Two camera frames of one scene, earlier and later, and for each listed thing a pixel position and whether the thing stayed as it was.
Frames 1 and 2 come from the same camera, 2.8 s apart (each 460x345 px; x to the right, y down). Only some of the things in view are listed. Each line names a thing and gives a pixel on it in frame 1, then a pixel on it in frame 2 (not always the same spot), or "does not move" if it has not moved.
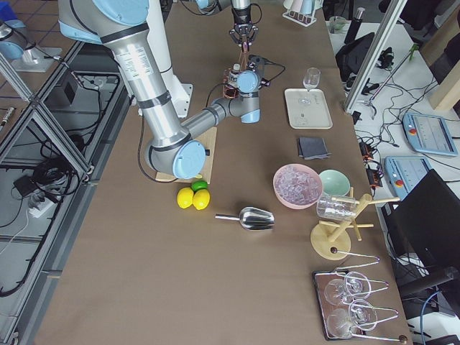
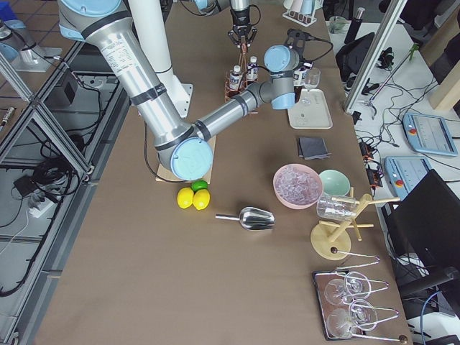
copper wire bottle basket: (229, 92) does not move
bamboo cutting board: (208, 139) does not move
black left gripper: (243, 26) does not move
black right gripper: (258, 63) -> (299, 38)
